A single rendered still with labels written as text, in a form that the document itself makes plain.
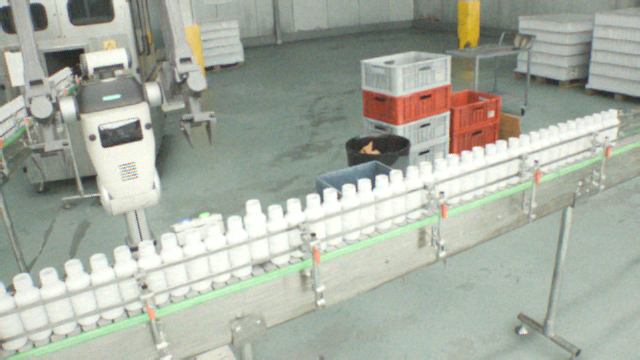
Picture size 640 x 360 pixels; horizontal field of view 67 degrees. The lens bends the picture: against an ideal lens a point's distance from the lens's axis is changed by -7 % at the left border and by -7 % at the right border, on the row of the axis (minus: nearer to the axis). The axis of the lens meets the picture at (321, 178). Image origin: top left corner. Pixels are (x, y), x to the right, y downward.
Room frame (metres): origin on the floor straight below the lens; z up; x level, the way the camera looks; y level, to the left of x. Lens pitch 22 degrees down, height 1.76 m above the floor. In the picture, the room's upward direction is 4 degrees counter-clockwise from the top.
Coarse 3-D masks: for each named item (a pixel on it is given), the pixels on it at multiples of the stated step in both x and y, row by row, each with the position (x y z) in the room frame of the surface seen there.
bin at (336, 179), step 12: (348, 168) 2.08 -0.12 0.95; (360, 168) 2.11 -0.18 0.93; (372, 168) 2.14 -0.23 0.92; (384, 168) 2.08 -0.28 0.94; (324, 180) 2.02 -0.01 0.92; (336, 180) 2.05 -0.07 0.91; (348, 180) 2.08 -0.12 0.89; (372, 180) 2.14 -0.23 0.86; (336, 192) 1.85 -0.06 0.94; (444, 264) 1.66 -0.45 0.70
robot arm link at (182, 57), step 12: (168, 0) 1.71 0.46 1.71; (168, 12) 1.69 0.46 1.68; (180, 12) 1.71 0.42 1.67; (168, 24) 1.69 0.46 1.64; (180, 24) 1.69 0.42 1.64; (180, 36) 1.66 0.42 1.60; (180, 48) 1.64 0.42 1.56; (180, 60) 1.65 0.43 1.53; (192, 60) 1.64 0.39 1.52; (180, 72) 1.60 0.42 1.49
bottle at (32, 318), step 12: (24, 276) 0.98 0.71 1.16; (24, 288) 0.95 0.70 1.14; (36, 288) 0.97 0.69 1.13; (24, 300) 0.93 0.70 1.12; (36, 300) 0.95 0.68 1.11; (24, 312) 0.93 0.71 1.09; (36, 312) 0.94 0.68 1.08; (24, 324) 0.94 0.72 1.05; (36, 324) 0.94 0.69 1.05; (48, 324) 0.96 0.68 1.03; (36, 336) 0.93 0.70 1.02
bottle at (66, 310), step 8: (40, 272) 0.98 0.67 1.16; (48, 272) 1.00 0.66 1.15; (48, 280) 0.97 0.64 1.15; (56, 280) 0.98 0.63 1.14; (48, 288) 0.96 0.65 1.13; (56, 288) 0.97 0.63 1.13; (64, 288) 0.98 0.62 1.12; (48, 296) 0.95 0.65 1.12; (48, 304) 0.95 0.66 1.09; (56, 304) 0.96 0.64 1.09; (64, 304) 0.97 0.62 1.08; (48, 312) 0.96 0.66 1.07; (56, 312) 0.96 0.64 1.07; (64, 312) 0.97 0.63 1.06; (72, 312) 0.99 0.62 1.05; (56, 320) 0.96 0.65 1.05; (56, 328) 0.95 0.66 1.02; (64, 328) 0.96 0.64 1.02; (72, 328) 0.97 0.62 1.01
